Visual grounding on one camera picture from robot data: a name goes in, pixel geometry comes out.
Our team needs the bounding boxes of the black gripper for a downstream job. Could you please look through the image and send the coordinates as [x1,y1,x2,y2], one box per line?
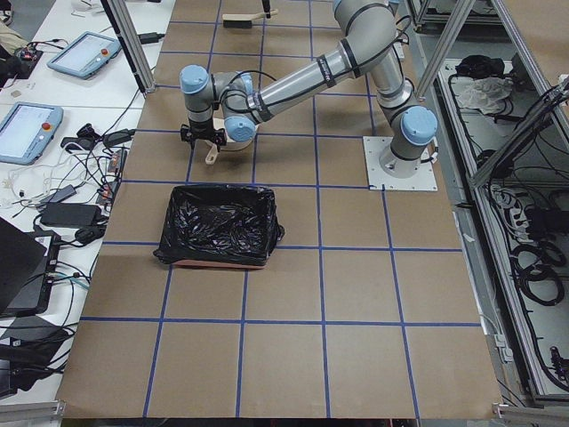
[180,0,271,147]

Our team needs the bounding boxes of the beige hand brush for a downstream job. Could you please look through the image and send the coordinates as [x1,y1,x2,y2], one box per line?
[222,9,279,28]

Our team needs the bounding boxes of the beige plastic dustpan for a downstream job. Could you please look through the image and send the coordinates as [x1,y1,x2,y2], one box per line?
[204,117,256,165]

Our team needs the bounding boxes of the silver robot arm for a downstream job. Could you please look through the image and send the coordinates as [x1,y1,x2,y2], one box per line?
[180,1,438,171]

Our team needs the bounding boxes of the bin with black bag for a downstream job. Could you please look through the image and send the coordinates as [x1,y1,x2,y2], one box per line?
[154,183,285,269]

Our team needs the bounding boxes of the far blue teach pendant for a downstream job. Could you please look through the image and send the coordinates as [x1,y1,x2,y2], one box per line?
[47,31,122,79]

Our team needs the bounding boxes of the blue teach pendant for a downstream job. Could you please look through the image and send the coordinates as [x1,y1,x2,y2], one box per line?
[1,101,64,165]
[47,31,122,79]

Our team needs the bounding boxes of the white crumpled cloth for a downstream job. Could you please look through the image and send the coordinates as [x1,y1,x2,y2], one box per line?
[457,77,513,115]

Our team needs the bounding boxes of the near blue teach pendant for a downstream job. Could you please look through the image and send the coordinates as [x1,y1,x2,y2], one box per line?
[1,101,64,165]

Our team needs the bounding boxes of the black power adapter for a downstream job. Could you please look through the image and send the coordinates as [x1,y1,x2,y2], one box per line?
[40,203,102,228]

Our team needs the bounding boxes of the black laptop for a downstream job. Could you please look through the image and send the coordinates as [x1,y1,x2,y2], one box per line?
[1,219,60,318]

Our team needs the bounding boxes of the aluminium frame post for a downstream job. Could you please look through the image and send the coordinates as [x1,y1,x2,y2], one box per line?
[100,0,156,94]

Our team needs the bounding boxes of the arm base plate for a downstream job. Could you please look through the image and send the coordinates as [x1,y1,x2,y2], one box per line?
[363,136,437,192]

